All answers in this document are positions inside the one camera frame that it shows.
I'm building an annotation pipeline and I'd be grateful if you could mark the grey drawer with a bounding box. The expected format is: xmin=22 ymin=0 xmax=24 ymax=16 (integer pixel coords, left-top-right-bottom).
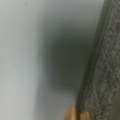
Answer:
xmin=77 ymin=0 xmax=120 ymax=120

